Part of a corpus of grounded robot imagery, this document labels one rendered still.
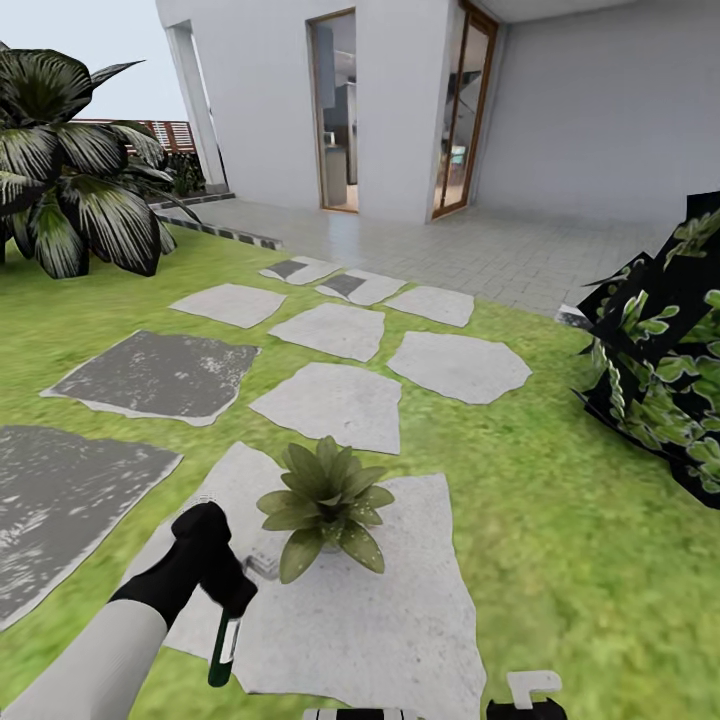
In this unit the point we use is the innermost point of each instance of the door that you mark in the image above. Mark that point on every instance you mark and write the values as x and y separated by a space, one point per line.
475 33

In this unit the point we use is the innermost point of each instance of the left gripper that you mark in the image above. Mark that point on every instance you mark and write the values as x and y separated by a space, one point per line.
231 589

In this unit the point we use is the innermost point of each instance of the insectifuge atomizer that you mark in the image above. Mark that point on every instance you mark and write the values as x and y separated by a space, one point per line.
225 648

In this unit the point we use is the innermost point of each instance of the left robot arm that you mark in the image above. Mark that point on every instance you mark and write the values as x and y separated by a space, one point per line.
101 674

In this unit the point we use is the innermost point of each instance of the pot plant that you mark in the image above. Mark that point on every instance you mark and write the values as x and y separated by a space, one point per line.
329 495

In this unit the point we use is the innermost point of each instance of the fixed window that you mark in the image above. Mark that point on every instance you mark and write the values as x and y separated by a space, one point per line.
333 50

